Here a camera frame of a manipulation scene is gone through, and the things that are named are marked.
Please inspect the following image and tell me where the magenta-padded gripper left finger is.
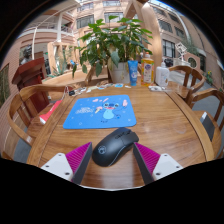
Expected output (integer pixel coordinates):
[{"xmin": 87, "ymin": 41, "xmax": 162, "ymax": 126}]
[{"xmin": 39, "ymin": 142, "xmax": 93, "ymax": 185}]

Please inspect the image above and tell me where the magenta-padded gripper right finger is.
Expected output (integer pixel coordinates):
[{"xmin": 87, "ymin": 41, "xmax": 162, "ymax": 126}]
[{"xmin": 132, "ymin": 142, "xmax": 184, "ymax": 186}]

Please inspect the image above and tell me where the black computer mouse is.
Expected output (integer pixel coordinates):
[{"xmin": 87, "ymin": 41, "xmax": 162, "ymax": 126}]
[{"xmin": 91, "ymin": 127, "xmax": 140, "ymax": 168}]

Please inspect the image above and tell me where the blue cartoon mouse pad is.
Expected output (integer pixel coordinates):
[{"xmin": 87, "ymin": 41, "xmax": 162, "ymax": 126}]
[{"xmin": 62, "ymin": 94, "xmax": 138, "ymax": 130}]

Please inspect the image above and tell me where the black flat box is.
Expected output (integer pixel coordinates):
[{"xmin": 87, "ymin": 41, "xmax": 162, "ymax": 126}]
[{"xmin": 200, "ymin": 111, "xmax": 216, "ymax": 141}]

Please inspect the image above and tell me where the white crumpled wrapper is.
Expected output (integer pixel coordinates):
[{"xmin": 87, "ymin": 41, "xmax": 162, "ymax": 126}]
[{"xmin": 148, "ymin": 85, "xmax": 163, "ymax": 92}]

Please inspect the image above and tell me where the long wooden planter box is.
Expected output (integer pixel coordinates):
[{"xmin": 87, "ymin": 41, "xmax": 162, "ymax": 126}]
[{"xmin": 43, "ymin": 69, "xmax": 89, "ymax": 88}]

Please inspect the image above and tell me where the wooden armchair with red bag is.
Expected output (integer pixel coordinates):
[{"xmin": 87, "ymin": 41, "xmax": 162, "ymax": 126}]
[{"xmin": 6, "ymin": 84, "xmax": 69, "ymax": 158}]

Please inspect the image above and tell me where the white pump bottle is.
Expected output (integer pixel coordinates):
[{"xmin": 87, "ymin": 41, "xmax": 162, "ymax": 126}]
[{"xmin": 155, "ymin": 61, "xmax": 170, "ymax": 88}]

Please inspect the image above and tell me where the blue tube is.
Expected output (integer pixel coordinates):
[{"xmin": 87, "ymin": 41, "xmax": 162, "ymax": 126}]
[{"xmin": 127, "ymin": 60, "xmax": 139, "ymax": 87}]

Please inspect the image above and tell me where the yellow liquid soap bottle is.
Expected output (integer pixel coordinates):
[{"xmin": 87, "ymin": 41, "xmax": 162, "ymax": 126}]
[{"xmin": 140, "ymin": 51, "xmax": 155, "ymax": 88}]

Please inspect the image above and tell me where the wooden armchair with black box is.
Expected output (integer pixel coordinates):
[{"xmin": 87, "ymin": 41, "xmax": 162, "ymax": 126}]
[{"xmin": 189, "ymin": 88, "xmax": 224, "ymax": 159}]

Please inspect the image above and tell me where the dark bust statue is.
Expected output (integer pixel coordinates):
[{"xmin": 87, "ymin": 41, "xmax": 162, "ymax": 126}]
[{"xmin": 20, "ymin": 46, "xmax": 33, "ymax": 66}]

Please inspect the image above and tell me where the green plant in white pot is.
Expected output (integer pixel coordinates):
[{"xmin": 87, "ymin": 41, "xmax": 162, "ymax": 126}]
[{"xmin": 71, "ymin": 15, "xmax": 154, "ymax": 84}]

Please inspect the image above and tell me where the red bag with white handles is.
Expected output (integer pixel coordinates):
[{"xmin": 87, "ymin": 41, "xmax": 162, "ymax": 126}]
[{"xmin": 39, "ymin": 99, "xmax": 64, "ymax": 125}]

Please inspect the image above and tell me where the red wooden pedestal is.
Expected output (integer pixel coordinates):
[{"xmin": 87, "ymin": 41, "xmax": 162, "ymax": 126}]
[{"xmin": 11, "ymin": 57, "xmax": 51, "ymax": 114}]

